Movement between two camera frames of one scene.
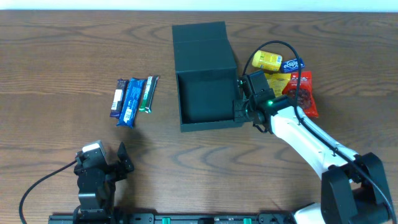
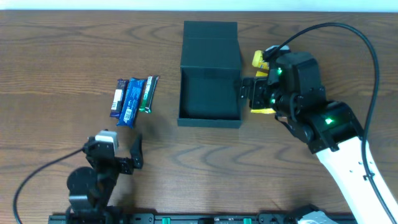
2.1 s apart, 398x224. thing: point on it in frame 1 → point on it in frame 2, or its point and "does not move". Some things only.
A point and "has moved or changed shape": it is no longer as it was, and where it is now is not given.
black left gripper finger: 125,163 → 136,153
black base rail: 172,218 does not move
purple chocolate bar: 119,98 does not move
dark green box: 207,76 has moved or changed shape
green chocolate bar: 147,101 does not move
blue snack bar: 130,102 does not move
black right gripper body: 239,109 → 257,93
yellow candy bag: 277,81 has moved or changed shape
